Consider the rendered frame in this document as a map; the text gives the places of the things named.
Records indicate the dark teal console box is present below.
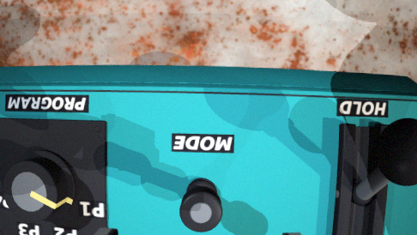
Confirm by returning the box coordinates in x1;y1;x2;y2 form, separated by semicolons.
0;65;417;235

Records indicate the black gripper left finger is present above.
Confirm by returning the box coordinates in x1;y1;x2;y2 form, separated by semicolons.
94;227;118;235

